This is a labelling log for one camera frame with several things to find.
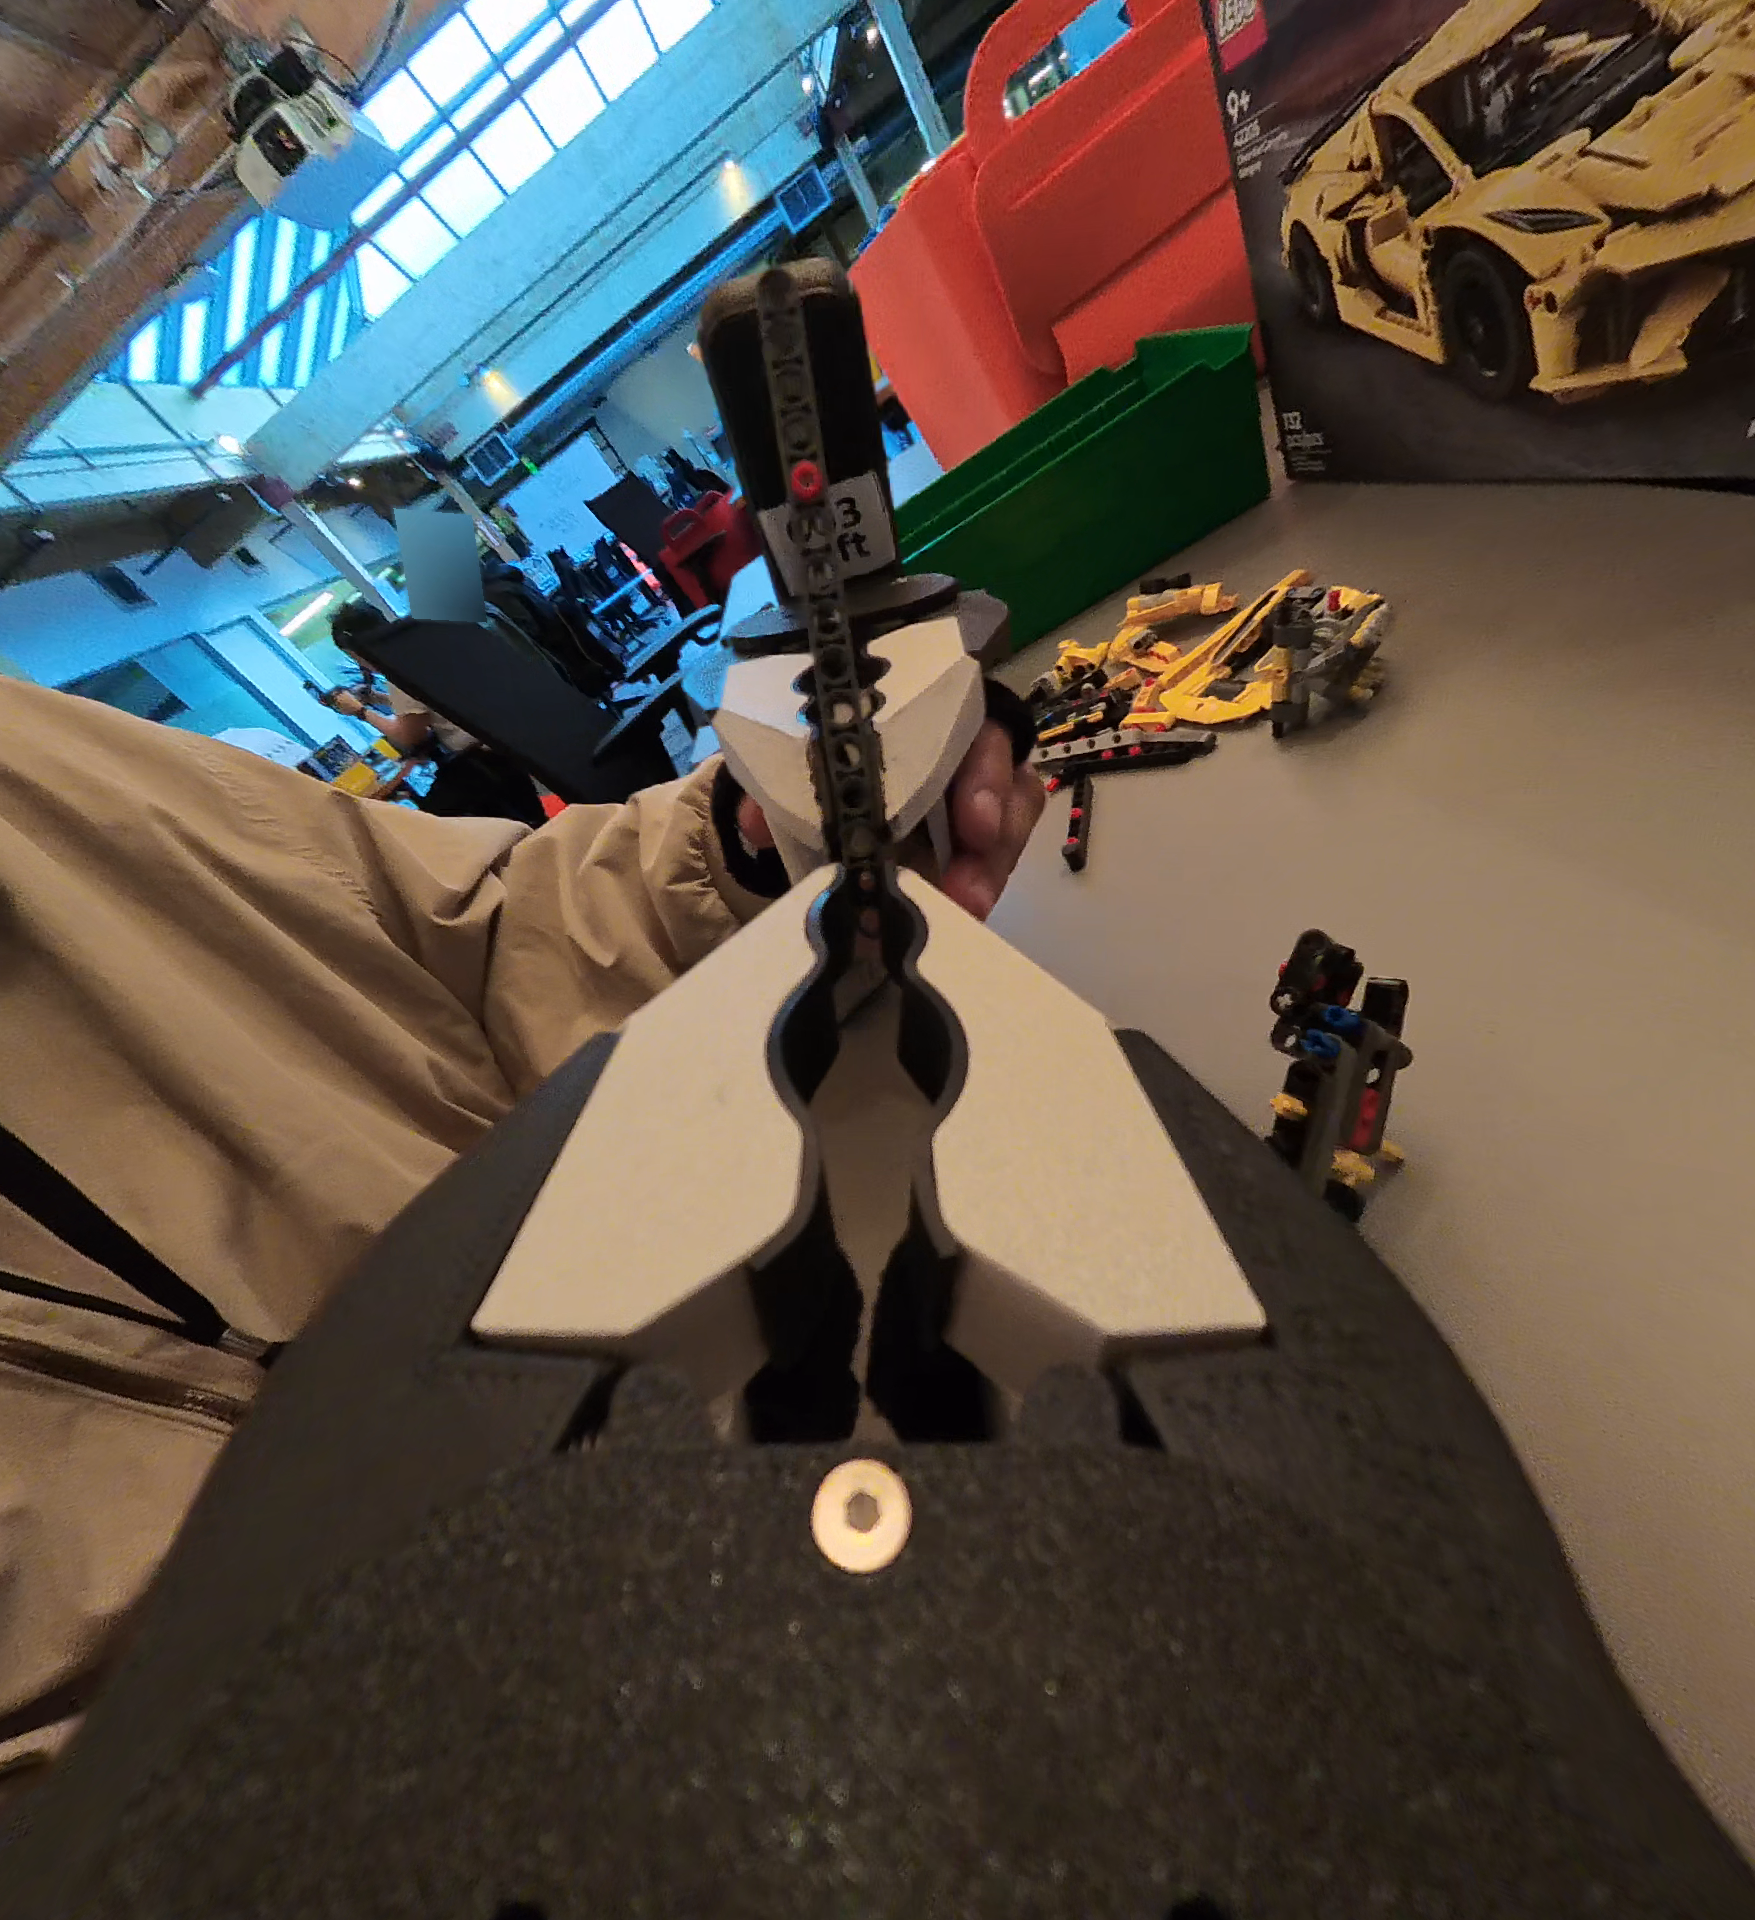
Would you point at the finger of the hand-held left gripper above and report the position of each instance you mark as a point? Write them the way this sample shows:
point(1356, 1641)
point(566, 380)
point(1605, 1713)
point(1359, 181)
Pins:
point(766, 734)
point(936, 705)

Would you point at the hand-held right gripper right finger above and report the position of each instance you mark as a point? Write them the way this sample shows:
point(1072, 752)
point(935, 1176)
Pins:
point(1102, 1200)

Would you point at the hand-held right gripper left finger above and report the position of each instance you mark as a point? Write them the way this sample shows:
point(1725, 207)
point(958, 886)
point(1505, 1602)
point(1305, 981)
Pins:
point(639, 1185)

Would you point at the long dark grey beam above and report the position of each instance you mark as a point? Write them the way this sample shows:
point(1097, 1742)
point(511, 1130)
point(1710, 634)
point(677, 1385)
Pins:
point(831, 629)

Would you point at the black grey brick chassis assembly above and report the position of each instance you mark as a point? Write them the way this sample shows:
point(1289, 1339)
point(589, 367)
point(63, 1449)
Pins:
point(1334, 1079)

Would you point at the grey yellow brick chunk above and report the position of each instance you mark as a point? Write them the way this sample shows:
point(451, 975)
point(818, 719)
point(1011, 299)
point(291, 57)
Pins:
point(1334, 647)

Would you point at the person's left forearm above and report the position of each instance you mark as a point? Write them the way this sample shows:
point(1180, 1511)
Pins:
point(608, 916)

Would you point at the person's left hand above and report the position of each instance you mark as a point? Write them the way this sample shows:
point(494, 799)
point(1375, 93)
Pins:
point(997, 826)

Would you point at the red office chair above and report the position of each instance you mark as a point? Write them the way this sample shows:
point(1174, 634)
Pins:
point(704, 547)

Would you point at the black beam with red pin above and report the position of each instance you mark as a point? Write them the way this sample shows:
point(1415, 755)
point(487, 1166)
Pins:
point(1077, 826)

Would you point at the black office chair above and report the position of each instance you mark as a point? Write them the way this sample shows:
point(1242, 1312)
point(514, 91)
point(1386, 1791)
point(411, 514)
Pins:
point(518, 705)

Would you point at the yellow brick panel assembly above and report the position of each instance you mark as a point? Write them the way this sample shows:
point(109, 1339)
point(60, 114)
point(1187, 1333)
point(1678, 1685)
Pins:
point(1193, 676)

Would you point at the green plastic storage box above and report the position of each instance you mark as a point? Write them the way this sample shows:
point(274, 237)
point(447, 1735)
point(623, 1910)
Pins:
point(1118, 481)

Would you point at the red plastic storage box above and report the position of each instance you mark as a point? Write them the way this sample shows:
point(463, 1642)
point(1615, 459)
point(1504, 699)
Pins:
point(1087, 224)

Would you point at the dark toy car set box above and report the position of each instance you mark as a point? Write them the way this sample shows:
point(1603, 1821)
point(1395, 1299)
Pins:
point(1342, 406)

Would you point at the white ceiling camera unit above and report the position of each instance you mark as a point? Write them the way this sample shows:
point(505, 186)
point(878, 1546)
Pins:
point(293, 127)

